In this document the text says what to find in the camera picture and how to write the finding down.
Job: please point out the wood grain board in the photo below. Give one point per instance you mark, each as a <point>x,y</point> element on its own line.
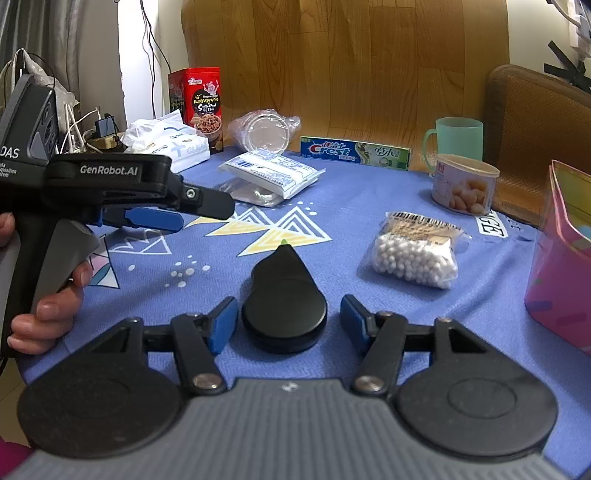
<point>346,69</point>

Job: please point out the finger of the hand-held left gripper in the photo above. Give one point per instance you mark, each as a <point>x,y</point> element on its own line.
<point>207,203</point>
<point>152,219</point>

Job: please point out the black tape cross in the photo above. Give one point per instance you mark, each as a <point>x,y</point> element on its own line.
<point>565,69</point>

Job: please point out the clear plastic container in bag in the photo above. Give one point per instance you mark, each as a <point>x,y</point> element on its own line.
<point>265,134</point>

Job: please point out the green plastic cup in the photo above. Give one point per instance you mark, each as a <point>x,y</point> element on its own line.
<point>455,138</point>

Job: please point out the white power strip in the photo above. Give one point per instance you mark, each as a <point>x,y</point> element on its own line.
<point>581,25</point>

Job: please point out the white tissue pack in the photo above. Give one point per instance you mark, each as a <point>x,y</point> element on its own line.
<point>157,138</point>

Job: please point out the pink biscuit tin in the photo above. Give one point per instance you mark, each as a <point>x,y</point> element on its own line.
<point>554,277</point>

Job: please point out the red snack box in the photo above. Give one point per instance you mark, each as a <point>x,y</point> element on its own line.
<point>198,110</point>

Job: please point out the black teardrop-shaped disc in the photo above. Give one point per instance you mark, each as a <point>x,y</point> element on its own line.
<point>284,314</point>

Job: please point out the blue printed tablecloth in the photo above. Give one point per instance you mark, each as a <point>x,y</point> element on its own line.
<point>351,258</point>

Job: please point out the person's left hand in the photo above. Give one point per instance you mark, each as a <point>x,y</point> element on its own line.
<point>51,318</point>

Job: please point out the white wipes packet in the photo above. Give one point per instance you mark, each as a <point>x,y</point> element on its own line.
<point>272,173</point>

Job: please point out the toothpaste box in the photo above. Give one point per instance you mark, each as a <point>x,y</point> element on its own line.
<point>355,152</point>

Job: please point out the small clear plastic bag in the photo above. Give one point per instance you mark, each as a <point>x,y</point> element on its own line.
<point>251,196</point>

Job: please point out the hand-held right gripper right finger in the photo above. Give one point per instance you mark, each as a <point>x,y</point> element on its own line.
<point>353,318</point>

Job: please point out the black charger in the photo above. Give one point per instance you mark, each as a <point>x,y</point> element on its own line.
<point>105,125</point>

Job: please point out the can with white lid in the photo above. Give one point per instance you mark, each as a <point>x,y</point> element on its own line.
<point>466,189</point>

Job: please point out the brown chair back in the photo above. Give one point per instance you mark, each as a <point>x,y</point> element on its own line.
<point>531,129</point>

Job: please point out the bag of cotton swabs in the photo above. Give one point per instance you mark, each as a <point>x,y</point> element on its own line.
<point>411,258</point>

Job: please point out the beige power strip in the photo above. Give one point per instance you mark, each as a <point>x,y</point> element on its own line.
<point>106,143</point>

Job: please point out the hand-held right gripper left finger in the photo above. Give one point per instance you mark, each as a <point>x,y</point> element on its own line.
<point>221,325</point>

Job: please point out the grey curtain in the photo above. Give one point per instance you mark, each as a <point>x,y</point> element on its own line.
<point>37,27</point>

